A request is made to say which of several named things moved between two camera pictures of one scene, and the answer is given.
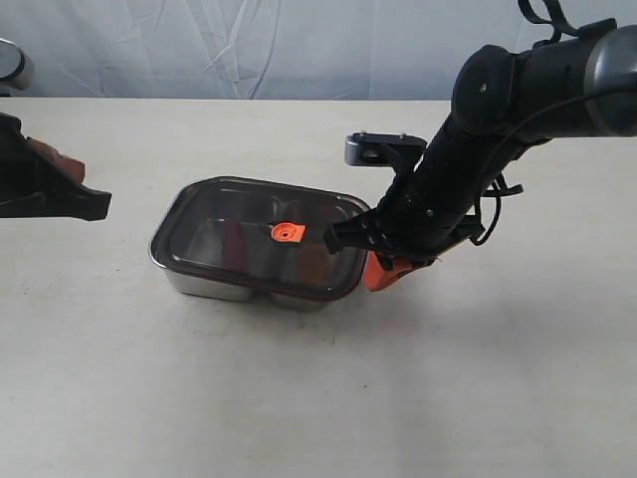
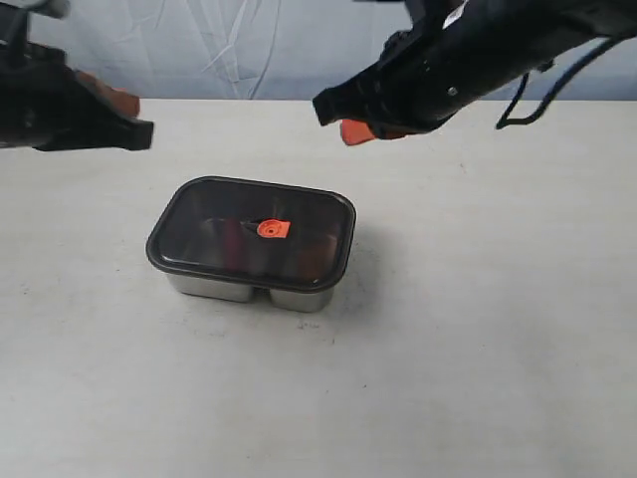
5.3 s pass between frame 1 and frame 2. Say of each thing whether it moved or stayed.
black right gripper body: moved
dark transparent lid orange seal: stayed
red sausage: stayed
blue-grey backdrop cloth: stayed
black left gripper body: moved
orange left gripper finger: moved
